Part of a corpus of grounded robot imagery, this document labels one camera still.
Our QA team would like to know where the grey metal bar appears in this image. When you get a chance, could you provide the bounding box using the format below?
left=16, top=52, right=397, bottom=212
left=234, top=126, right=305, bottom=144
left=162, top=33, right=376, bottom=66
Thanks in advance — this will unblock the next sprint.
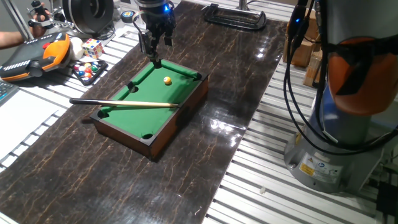
left=2, top=0, right=34, bottom=41

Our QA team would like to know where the large black spool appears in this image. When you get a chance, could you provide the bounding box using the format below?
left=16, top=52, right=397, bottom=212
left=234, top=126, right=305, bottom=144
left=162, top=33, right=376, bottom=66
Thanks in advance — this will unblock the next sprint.
left=62, top=0, right=114, bottom=35

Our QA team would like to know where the brown cardboard box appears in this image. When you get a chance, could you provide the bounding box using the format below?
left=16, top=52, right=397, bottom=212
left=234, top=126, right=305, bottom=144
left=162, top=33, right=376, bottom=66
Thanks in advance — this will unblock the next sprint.
left=303, top=49, right=324, bottom=88
left=283, top=9, right=321, bottom=68

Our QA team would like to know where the black ball rack tray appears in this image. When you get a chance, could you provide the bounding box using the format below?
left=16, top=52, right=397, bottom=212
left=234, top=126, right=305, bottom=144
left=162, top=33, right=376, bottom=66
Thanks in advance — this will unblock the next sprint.
left=72, top=60, right=109, bottom=86

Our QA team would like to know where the mini green pool table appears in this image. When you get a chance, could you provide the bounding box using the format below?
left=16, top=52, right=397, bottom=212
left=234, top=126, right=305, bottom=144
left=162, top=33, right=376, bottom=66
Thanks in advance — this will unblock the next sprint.
left=89, top=58, right=210, bottom=161

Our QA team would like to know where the person's forearm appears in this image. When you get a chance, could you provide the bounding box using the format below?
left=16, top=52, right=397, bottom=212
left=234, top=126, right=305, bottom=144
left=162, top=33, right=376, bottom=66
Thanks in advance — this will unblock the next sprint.
left=0, top=30, right=34, bottom=50

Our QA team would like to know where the dark marble pattern mat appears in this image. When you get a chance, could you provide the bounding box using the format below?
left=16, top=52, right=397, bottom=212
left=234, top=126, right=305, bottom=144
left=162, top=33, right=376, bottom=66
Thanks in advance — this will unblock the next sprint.
left=0, top=0, right=289, bottom=224

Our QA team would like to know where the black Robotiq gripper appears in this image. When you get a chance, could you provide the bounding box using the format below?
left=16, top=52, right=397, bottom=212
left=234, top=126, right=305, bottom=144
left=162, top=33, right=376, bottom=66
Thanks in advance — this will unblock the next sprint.
left=136, top=2, right=177, bottom=68

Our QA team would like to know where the aluminium frame post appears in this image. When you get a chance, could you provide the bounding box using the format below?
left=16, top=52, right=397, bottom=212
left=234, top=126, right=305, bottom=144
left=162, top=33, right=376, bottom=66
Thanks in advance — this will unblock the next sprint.
left=236, top=0, right=253, bottom=12

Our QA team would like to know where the Rubik's cube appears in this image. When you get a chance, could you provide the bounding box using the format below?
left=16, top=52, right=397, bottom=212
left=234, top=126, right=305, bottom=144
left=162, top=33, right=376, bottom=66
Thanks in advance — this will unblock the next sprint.
left=81, top=38, right=105, bottom=60

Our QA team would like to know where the person's hand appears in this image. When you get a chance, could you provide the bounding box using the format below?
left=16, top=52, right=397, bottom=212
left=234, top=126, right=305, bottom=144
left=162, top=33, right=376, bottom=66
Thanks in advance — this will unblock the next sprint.
left=30, top=11, right=52, bottom=38

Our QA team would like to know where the grey orange teach pendant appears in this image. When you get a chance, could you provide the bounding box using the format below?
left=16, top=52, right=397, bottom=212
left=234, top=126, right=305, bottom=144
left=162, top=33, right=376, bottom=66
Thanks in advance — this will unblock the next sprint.
left=0, top=32, right=72, bottom=83

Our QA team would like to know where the black handheld controller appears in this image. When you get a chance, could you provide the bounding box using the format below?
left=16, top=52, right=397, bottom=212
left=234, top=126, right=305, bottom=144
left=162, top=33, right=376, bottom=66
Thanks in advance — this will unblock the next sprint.
left=27, top=0, right=54, bottom=29

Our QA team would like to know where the small black tape roll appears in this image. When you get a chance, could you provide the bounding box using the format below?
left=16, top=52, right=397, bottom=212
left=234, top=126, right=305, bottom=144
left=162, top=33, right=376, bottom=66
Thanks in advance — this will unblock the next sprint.
left=120, top=10, right=137, bottom=24

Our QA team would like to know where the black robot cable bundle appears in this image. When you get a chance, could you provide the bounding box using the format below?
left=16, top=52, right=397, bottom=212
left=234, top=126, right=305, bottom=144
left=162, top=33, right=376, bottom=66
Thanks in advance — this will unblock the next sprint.
left=283, top=0, right=398, bottom=156

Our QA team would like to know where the black rectangular frame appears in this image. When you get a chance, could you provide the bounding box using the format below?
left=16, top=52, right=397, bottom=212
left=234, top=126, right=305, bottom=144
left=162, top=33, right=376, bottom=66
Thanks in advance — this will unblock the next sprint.
left=201, top=2, right=267, bottom=31

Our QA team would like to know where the white paper sheet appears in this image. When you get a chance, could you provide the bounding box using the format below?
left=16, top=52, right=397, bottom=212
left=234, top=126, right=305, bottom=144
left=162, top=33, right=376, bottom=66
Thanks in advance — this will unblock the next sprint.
left=0, top=90, right=63, bottom=159

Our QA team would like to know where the wooden pool cue black handle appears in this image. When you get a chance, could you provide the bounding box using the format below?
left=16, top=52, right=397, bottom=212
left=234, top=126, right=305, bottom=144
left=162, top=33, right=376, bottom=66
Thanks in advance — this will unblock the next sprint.
left=68, top=98, right=180, bottom=109

